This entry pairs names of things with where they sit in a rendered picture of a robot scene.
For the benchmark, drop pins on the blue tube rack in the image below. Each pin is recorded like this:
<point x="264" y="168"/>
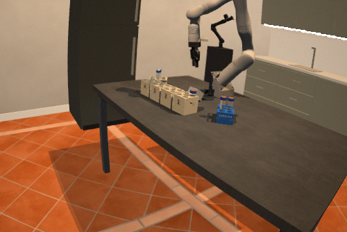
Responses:
<point x="225" y="117"/>

